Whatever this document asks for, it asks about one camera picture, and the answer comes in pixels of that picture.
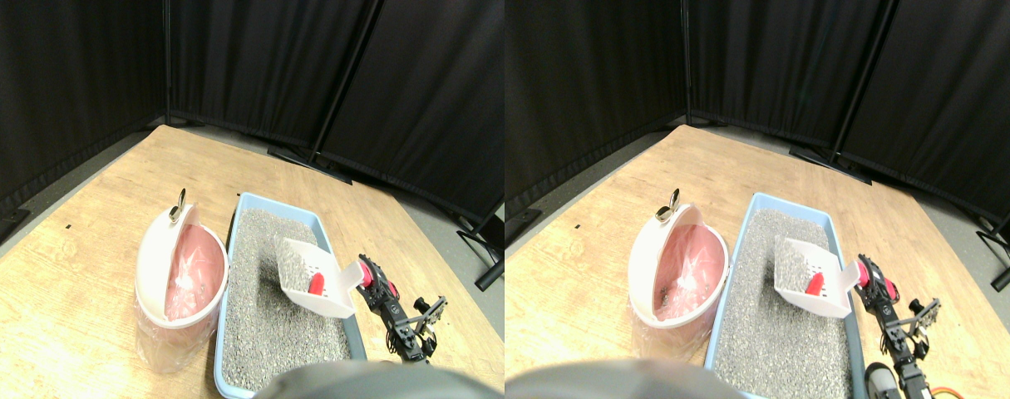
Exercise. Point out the red lump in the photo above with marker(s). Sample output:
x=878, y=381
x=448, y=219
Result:
x=316, y=284
x=815, y=284

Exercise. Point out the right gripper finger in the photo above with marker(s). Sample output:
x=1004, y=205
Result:
x=879, y=291
x=380, y=287

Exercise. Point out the blue litter tray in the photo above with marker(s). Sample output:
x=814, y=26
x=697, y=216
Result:
x=263, y=332
x=762, y=332

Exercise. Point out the black curtain stand pole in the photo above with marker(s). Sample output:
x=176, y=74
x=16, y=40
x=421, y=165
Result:
x=686, y=58
x=347, y=79
x=167, y=58
x=864, y=79

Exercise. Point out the white bin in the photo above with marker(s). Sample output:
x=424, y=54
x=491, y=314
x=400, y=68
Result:
x=160, y=266
x=650, y=266

